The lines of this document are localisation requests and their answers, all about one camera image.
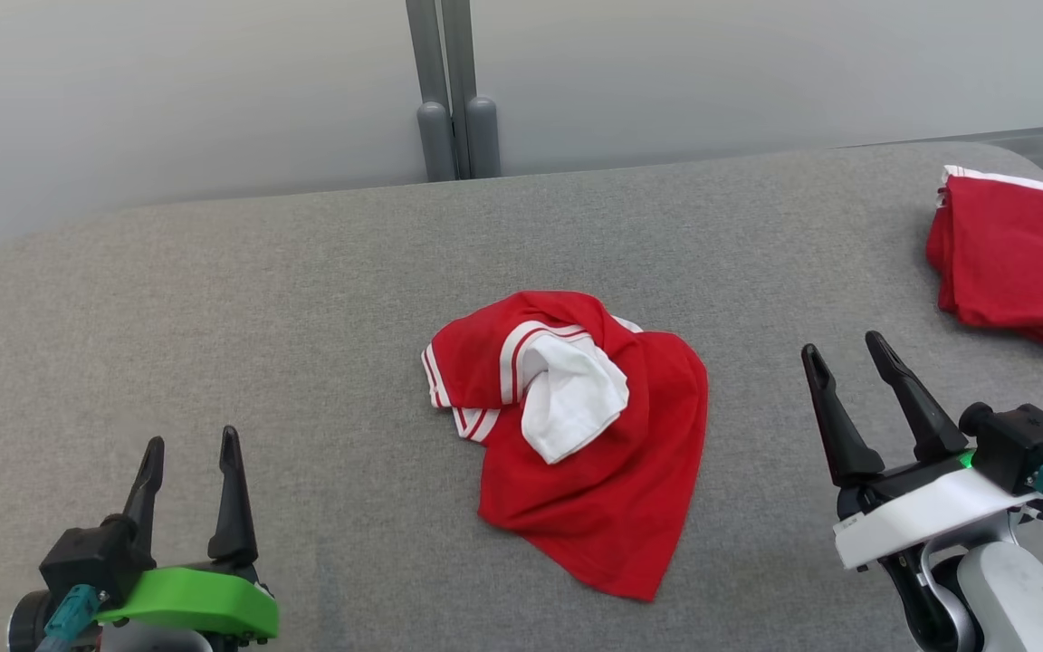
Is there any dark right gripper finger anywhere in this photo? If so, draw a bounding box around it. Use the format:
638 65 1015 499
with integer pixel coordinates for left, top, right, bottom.
865 331 971 464
800 343 886 489

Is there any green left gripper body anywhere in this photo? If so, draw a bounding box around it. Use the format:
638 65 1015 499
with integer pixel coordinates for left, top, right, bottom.
94 563 281 642

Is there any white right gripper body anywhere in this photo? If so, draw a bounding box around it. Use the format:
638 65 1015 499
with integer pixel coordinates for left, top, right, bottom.
834 451 1040 570

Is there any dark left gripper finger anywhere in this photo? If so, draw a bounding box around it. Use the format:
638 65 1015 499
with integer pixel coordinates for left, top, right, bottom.
206 425 260 566
121 436 166 555

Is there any red white jersey shirt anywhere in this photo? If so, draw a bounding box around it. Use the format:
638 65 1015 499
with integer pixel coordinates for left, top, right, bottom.
420 290 710 603
925 165 1043 368

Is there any grey fabric sofa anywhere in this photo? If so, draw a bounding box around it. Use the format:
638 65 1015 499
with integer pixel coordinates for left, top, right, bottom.
0 140 1043 652

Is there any left camera cable teal plug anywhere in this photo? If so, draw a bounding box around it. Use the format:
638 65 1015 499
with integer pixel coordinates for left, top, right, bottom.
37 584 104 652

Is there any grey partition post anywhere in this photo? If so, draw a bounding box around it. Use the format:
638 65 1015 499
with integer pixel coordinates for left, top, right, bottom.
442 0 502 179
406 0 457 182

